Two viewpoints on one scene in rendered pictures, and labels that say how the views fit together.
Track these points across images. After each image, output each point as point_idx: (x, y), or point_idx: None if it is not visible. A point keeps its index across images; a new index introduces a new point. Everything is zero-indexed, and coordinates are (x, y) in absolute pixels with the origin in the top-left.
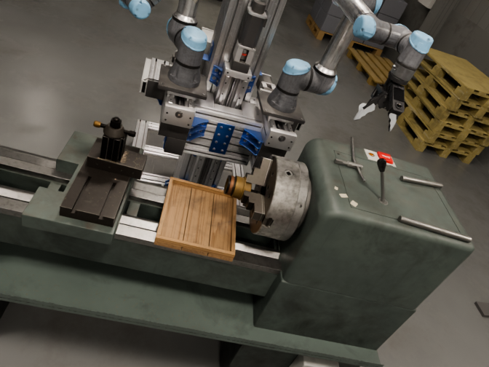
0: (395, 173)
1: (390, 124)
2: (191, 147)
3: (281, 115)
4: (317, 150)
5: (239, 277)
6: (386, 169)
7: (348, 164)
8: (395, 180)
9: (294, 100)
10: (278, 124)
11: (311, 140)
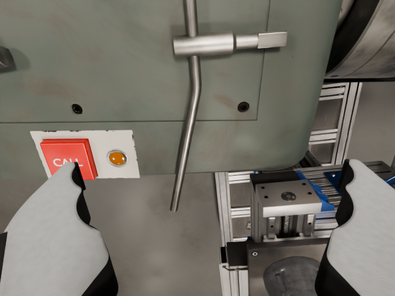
0: (31, 90)
1: (74, 185)
2: (375, 168)
3: (302, 246)
4: (311, 102)
5: None
6: (64, 101)
7: (232, 32)
8: (29, 38)
9: (287, 289)
10: (287, 232)
11: (305, 153)
